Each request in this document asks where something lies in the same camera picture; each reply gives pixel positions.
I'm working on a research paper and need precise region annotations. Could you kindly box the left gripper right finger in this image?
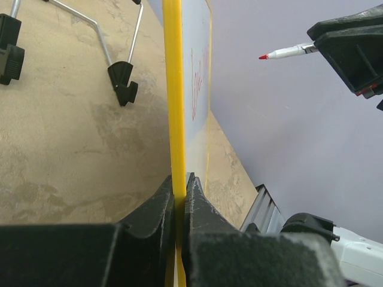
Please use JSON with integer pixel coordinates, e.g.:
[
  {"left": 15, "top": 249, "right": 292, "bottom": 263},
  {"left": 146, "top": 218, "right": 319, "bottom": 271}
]
[{"left": 182, "top": 173, "right": 346, "bottom": 287}]

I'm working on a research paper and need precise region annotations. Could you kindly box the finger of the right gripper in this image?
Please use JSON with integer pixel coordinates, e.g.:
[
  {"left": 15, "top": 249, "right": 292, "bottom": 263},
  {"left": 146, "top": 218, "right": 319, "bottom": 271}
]
[
  {"left": 313, "top": 25, "right": 382, "bottom": 96},
  {"left": 307, "top": 5, "right": 382, "bottom": 41}
]

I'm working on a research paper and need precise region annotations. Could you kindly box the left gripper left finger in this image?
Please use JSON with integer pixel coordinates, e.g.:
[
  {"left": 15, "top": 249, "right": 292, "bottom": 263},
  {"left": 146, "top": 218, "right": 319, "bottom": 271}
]
[{"left": 1, "top": 177, "right": 175, "bottom": 286}]

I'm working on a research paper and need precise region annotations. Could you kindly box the red whiteboard marker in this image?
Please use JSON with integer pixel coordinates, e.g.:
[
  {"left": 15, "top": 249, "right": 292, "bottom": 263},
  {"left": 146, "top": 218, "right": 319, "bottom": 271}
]
[{"left": 259, "top": 42, "right": 318, "bottom": 60}]

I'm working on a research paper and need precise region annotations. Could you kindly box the yellow framed whiteboard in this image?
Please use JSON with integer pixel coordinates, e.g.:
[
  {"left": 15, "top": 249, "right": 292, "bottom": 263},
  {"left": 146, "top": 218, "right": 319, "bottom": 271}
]
[{"left": 162, "top": 1, "right": 212, "bottom": 286}]

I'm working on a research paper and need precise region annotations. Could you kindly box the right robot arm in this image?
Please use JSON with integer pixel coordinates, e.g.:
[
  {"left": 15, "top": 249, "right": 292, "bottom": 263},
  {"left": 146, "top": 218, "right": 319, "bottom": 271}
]
[{"left": 240, "top": 5, "right": 382, "bottom": 286}]

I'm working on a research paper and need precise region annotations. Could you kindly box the wire whiteboard stand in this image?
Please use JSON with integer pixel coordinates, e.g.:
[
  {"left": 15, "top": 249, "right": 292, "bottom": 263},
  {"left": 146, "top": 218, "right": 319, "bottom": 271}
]
[{"left": 0, "top": 0, "right": 144, "bottom": 108}]

